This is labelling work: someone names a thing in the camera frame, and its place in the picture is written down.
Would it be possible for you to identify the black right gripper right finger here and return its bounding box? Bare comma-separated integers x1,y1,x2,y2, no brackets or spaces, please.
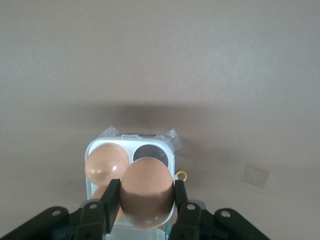
169,179,213,240

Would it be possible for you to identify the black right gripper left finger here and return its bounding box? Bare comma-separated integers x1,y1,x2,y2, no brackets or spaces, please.
74,179,122,240

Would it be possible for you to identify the brown egg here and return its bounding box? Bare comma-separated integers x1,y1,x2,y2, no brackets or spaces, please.
119,156,175,230
84,143,129,186
91,184,125,223

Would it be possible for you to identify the white egg box clear lid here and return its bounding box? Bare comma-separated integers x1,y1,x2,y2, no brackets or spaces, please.
83,134,177,240

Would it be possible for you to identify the crumpled clear tape piece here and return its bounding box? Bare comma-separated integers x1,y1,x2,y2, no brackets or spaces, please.
163,128,184,151
98,125,118,139

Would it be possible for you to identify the small clear tape patch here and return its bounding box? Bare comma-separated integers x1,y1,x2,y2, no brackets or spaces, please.
240,165,271,188

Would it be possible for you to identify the yellow ring pull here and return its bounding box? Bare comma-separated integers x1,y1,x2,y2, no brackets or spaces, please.
175,170,188,182

